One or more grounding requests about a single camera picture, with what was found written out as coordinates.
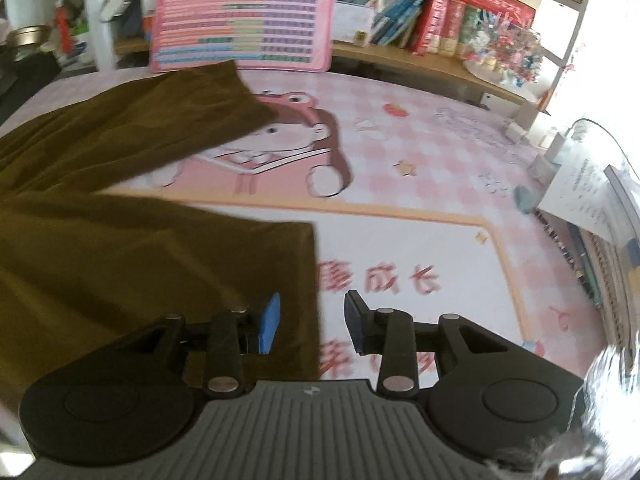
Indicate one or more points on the pink toy learning tablet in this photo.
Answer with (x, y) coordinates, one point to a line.
(240, 15)

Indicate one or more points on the white curved shelf frame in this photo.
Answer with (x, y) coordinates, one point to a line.
(570, 45)

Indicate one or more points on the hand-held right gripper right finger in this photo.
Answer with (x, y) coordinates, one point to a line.
(354, 325)

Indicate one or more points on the wooden shelf board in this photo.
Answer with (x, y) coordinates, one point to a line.
(425, 67)

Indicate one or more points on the bag of colourful candies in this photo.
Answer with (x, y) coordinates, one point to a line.
(507, 52)

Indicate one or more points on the metal bowl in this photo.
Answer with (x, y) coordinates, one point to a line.
(27, 36)

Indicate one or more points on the black cloth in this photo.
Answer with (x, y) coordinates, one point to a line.
(25, 77)

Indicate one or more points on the teal pen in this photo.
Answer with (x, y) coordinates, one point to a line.
(587, 270)

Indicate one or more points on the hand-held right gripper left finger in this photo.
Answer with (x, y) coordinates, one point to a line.
(270, 322)

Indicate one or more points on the pink cartoon desk mat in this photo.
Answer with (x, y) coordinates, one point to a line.
(425, 170)

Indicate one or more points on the white pink box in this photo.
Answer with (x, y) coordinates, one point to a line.
(352, 22)

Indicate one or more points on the printed paper sheet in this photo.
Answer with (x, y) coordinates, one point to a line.
(580, 195)

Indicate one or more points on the orange blue box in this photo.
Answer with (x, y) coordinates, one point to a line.
(150, 7)

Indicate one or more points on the stack of notebooks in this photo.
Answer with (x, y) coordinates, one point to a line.
(617, 270)

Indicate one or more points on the brown pants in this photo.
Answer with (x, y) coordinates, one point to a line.
(125, 240)

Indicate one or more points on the row of blue books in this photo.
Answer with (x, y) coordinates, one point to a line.
(395, 0)

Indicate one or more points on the white shelf post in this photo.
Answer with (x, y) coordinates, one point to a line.
(97, 15)

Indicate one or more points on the red plastic toy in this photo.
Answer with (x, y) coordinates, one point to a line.
(64, 30)

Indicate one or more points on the white bucket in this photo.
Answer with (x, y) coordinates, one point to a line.
(32, 2)

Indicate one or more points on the white charger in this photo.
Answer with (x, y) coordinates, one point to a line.
(556, 146)

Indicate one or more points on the teal eraser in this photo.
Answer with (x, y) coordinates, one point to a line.
(528, 199)

